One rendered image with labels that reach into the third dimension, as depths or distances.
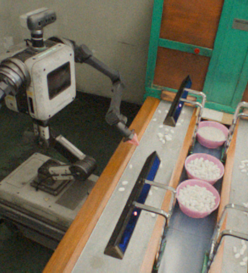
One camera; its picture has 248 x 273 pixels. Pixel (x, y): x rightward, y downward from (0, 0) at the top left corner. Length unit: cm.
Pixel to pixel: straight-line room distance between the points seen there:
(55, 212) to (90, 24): 222
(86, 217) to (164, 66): 145
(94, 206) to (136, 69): 224
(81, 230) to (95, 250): 13
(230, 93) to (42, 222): 172
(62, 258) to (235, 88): 181
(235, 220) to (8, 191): 149
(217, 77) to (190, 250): 142
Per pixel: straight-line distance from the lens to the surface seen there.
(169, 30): 263
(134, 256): 171
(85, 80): 409
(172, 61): 270
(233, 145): 247
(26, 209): 243
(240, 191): 216
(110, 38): 375
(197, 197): 204
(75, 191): 234
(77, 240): 173
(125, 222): 136
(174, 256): 182
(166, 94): 277
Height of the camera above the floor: 218
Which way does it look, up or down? 40 degrees down
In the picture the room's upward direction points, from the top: 8 degrees clockwise
